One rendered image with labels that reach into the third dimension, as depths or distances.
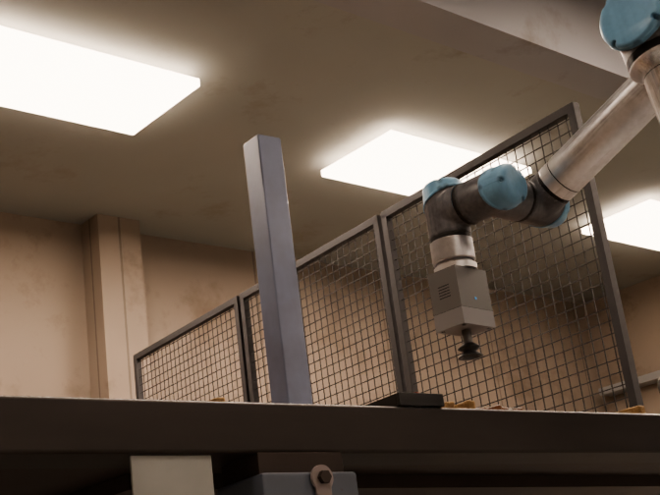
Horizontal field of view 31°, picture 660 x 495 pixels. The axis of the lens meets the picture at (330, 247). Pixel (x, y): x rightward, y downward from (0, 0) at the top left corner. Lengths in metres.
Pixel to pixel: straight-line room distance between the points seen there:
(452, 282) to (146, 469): 0.85
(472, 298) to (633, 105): 0.41
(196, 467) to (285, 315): 2.66
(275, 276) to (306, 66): 2.06
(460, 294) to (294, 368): 1.99
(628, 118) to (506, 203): 0.24
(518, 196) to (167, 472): 0.90
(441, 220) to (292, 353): 1.96
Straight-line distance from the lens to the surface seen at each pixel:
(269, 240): 4.04
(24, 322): 7.13
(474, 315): 2.00
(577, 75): 5.41
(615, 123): 2.02
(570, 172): 2.05
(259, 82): 5.97
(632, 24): 1.83
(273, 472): 1.36
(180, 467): 1.32
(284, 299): 3.99
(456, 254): 2.02
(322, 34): 5.62
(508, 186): 1.98
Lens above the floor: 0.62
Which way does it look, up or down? 19 degrees up
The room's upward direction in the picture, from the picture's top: 8 degrees counter-clockwise
